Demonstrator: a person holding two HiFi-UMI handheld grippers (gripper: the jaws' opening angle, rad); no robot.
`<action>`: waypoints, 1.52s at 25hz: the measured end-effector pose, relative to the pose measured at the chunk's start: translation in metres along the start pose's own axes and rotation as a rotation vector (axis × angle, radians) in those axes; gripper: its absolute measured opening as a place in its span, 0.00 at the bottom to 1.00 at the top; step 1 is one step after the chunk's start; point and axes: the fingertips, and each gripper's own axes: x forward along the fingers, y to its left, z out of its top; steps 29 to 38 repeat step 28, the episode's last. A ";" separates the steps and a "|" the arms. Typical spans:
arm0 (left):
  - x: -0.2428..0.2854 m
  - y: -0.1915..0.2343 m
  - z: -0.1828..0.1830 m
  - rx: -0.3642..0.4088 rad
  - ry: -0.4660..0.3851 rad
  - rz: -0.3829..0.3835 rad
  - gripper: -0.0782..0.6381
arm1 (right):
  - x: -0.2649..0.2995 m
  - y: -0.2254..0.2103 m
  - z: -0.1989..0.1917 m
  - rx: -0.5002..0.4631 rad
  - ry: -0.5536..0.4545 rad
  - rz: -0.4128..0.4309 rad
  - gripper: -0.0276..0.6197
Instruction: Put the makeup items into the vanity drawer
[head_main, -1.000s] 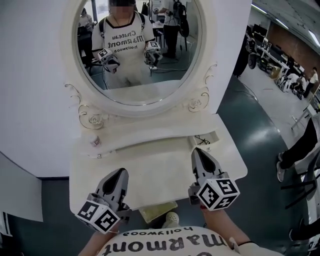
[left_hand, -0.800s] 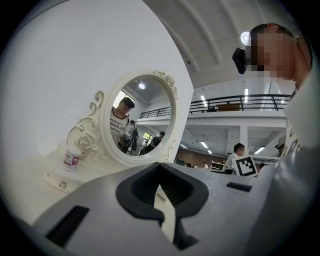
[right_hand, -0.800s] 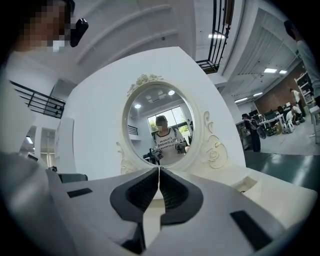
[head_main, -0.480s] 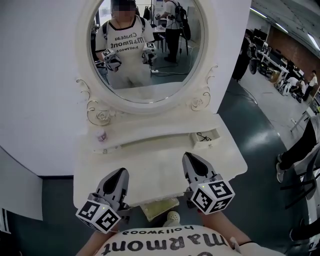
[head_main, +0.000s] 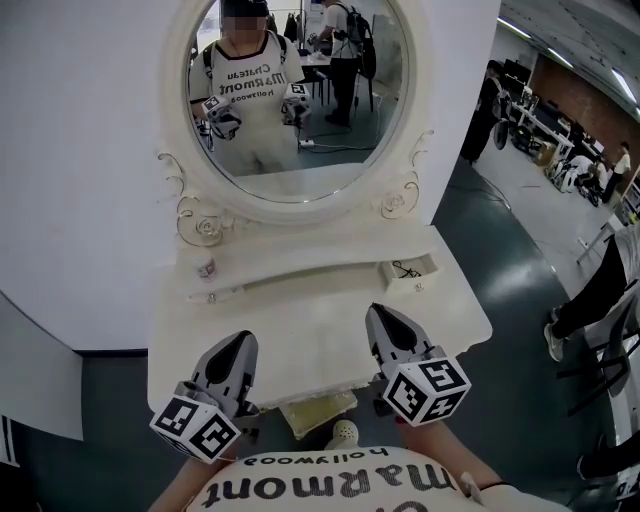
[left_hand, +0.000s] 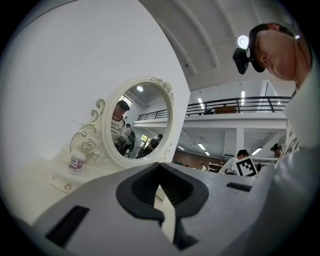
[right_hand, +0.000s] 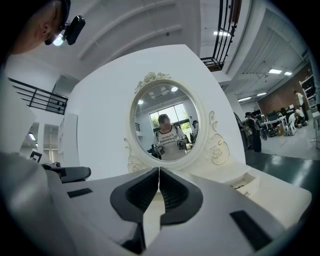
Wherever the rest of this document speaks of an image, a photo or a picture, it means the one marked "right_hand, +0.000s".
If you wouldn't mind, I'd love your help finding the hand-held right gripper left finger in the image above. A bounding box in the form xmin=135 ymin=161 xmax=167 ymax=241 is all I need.
xmin=53 ymin=167 xmax=160 ymax=256

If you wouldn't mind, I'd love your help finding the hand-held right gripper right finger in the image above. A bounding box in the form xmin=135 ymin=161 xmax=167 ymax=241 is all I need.
xmin=147 ymin=167 xmax=286 ymax=256

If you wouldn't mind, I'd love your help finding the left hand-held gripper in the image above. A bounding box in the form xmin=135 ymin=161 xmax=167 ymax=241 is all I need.
xmin=29 ymin=150 xmax=92 ymax=184

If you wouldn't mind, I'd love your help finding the white vanity dressing table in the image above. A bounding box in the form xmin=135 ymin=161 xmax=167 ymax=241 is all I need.
xmin=123 ymin=139 xmax=313 ymax=232

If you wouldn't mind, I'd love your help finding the black metal railing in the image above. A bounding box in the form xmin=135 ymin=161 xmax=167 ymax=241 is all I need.
xmin=8 ymin=77 xmax=70 ymax=116
xmin=199 ymin=0 xmax=243 ymax=73

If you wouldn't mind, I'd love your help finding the oval white-framed mirror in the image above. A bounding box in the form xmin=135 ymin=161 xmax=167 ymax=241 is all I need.
xmin=123 ymin=71 xmax=231 ymax=173

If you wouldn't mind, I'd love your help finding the long white desk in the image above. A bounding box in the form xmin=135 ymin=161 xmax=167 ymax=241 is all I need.
xmin=262 ymin=116 xmax=287 ymax=137

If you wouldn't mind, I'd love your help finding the person's face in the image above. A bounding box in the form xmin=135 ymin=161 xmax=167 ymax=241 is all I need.
xmin=9 ymin=0 xmax=72 ymax=55

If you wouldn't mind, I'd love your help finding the white shelf rack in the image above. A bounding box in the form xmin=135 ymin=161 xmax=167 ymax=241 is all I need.
xmin=301 ymin=74 xmax=316 ymax=111

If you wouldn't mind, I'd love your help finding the black head-worn camera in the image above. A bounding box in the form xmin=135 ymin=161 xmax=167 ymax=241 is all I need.
xmin=44 ymin=14 xmax=86 ymax=46

